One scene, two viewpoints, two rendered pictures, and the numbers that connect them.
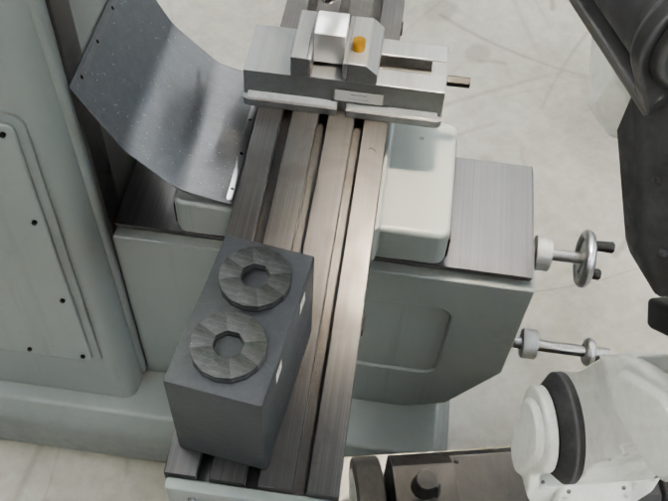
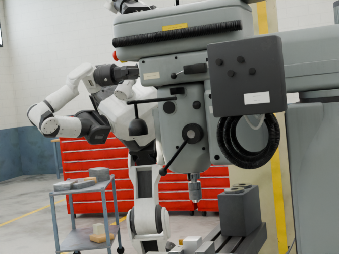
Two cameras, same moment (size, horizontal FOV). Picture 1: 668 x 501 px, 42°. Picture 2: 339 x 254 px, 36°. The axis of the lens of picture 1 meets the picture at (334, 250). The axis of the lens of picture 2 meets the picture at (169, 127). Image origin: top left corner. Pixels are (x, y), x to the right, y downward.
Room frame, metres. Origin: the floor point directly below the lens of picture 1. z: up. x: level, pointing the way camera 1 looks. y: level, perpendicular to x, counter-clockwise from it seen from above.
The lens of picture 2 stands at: (2.92, 0.51, 1.59)
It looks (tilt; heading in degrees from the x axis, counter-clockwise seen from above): 3 degrees down; 197
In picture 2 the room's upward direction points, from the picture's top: 6 degrees counter-clockwise
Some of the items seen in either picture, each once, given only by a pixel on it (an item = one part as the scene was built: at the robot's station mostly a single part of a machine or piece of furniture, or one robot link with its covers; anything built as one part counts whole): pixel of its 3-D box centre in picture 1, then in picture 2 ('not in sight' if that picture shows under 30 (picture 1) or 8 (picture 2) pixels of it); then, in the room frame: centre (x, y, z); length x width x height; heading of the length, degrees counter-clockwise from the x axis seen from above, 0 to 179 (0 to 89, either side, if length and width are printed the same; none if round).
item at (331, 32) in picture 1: (331, 37); (192, 246); (1.15, 0.03, 1.05); 0.06 x 0.05 x 0.06; 176
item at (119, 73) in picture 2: not in sight; (119, 74); (0.89, -0.28, 1.70); 0.13 x 0.12 x 0.10; 175
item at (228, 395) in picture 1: (246, 350); (239, 208); (0.55, 0.10, 1.04); 0.22 x 0.12 x 0.20; 168
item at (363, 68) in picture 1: (363, 50); (178, 251); (1.15, -0.03, 1.03); 0.12 x 0.06 x 0.04; 176
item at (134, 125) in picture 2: not in sight; (137, 126); (1.09, -0.15, 1.49); 0.07 x 0.07 x 0.06
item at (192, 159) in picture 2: not in sight; (189, 127); (1.07, 0.04, 1.47); 0.21 x 0.19 x 0.32; 176
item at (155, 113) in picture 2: not in sight; (161, 136); (1.06, -0.07, 1.45); 0.04 x 0.04 x 0.21; 86
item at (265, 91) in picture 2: not in sight; (246, 77); (1.43, 0.31, 1.62); 0.20 x 0.09 x 0.21; 86
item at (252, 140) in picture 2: not in sight; (241, 123); (1.09, 0.23, 1.47); 0.24 x 0.19 x 0.26; 176
